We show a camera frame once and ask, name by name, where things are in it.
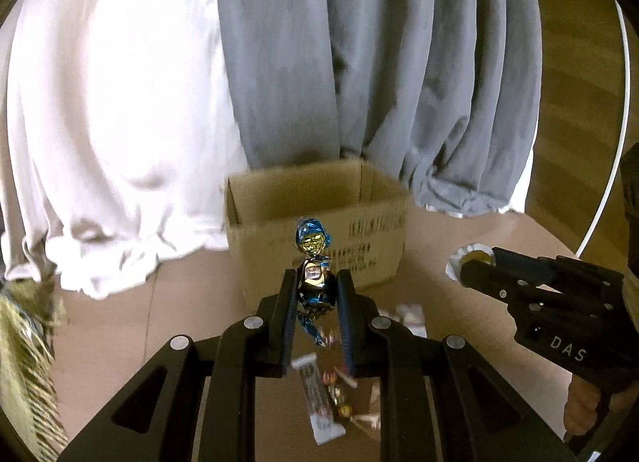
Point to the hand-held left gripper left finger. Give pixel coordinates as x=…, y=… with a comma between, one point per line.
x=288, y=327

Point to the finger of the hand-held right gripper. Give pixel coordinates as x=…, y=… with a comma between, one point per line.
x=486, y=280
x=519, y=258

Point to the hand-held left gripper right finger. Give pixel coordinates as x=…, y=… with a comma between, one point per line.
x=345, y=327

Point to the white paper cup candy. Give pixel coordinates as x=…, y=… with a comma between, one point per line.
x=457, y=262

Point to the blue foil candy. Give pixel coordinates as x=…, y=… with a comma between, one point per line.
x=312, y=242

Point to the brown cardboard box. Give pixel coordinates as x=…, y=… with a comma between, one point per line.
x=259, y=242

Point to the person's right hand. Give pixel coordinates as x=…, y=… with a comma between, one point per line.
x=581, y=404

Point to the red orange wrapped candy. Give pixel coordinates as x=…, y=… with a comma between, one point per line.
x=337, y=378

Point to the white crumpled snack packet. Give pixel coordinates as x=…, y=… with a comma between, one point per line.
x=407, y=320

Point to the white snack bar packet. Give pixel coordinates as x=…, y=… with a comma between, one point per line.
x=314, y=392

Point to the gold wrapped candy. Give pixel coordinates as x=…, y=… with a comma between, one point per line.
x=345, y=410

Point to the grey curtain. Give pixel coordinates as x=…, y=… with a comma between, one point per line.
x=379, y=67

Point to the white curtain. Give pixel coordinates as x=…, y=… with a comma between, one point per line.
x=110, y=117

